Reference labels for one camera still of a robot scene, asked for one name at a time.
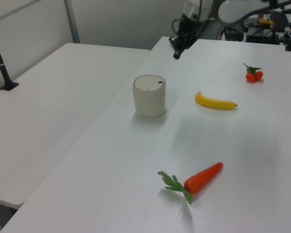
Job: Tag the cream bin lid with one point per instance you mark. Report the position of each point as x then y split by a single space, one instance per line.
146 83

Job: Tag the silver and white robot arm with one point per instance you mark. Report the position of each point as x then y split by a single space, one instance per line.
230 12

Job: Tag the black equipment box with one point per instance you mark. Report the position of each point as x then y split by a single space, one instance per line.
259 36

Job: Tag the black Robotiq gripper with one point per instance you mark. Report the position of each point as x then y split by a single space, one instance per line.
189 29

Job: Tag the black camera stand pole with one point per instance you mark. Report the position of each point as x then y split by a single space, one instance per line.
3 70

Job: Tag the yellow toy banana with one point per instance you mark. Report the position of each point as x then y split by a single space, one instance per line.
213 103

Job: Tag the small yellow object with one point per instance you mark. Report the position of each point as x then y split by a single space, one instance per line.
266 21

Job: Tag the orange toy carrot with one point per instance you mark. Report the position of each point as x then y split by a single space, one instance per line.
201 178

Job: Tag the cream plastic garbage bin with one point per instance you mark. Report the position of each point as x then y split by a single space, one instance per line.
149 104

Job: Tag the red toy tomatoes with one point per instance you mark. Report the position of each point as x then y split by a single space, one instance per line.
251 77

